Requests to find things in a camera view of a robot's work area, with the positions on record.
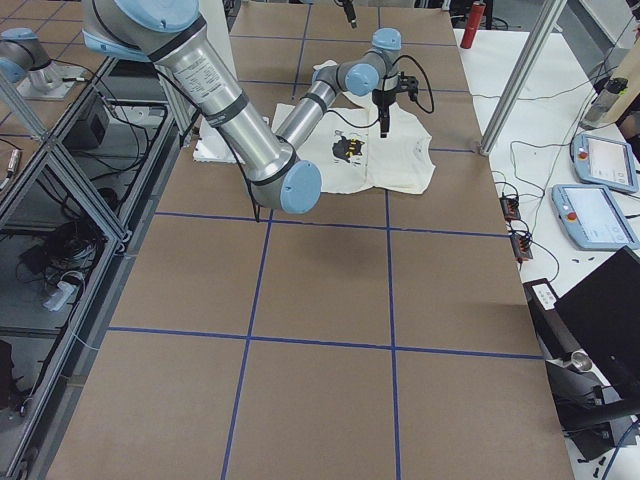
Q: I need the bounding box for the clear water bottle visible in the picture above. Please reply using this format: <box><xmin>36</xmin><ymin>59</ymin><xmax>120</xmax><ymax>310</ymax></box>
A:
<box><xmin>580</xmin><ymin>77</ymin><xmax>628</xmax><ymax>130</ymax></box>

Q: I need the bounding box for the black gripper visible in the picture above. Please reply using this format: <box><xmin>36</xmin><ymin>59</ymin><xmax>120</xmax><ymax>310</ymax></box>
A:
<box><xmin>342</xmin><ymin>0</ymin><xmax>396</xmax><ymax>138</ymax></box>

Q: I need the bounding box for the teach pendant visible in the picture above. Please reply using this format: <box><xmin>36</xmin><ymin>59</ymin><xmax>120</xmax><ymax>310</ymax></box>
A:
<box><xmin>551</xmin><ymin>184</ymin><xmax>639</xmax><ymax>251</ymax></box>
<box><xmin>571</xmin><ymin>133</ymin><xmax>639</xmax><ymax>194</ymax></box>

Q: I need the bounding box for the red cylinder bottle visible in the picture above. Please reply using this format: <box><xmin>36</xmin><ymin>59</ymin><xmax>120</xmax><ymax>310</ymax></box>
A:
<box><xmin>460</xmin><ymin>1</ymin><xmax>486</xmax><ymax>49</ymax></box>

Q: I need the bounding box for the orange black connector box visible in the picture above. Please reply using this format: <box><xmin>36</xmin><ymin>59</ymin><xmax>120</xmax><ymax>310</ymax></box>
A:
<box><xmin>500</xmin><ymin>195</ymin><xmax>521</xmax><ymax>221</ymax></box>

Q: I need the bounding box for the aluminium table frame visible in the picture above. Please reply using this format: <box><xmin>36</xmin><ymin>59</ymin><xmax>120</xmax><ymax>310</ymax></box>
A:
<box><xmin>1</xmin><ymin>59</ymin><xmax>196</xmax><ymax>479</ymax></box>

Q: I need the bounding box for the aluminium frame post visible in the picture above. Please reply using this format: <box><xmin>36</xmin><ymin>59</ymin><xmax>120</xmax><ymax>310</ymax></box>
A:
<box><xmin>479</xmin><ymin>0</ymin><xmax>567</xmax><ymax>156</ymax></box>

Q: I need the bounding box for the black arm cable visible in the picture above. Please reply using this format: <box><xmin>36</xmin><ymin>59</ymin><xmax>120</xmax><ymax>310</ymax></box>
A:
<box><xmin>149</xmin><ymin>54</ymin><xmax>435</xmax><ymax>224</ymax></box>

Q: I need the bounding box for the white power strip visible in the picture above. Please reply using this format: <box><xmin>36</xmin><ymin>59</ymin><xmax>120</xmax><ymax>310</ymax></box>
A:
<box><xmin>42</xmin><ymin>280</ymin><xmax>78</xmax><ymax>312</ymax></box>

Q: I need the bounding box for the cream cat print shirt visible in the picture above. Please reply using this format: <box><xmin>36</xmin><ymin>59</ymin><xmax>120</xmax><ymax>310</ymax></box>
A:
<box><xmin>296</xmin><ymin>62</ymin><xmax>435</xmax><ymax>195</ymax></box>

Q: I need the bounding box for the near teach pendant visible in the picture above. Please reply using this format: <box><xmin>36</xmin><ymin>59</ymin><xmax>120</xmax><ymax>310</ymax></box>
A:
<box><xmin>551</xmin><ymin>184</ymin><xmax>639</xmax><ymax>251</ymax></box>

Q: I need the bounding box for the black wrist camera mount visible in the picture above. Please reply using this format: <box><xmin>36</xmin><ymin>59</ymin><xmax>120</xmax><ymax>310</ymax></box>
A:
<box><xmin>395</xmin><ymin>71</ymin><xmax>419</xmax><ymax>103</ymax></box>

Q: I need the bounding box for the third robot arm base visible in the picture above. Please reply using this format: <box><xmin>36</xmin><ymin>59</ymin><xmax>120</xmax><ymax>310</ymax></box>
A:
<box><xmin>1</xmin><ymin>27</ymin><xmax>86</xmax><ymax>100</ymax></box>

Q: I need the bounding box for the far teach pendant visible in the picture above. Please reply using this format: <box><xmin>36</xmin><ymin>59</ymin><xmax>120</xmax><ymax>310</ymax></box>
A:
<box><xmin>571</xmin><ymin>133</ymin><xmax>639</xmax><ymax>194</ymax></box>

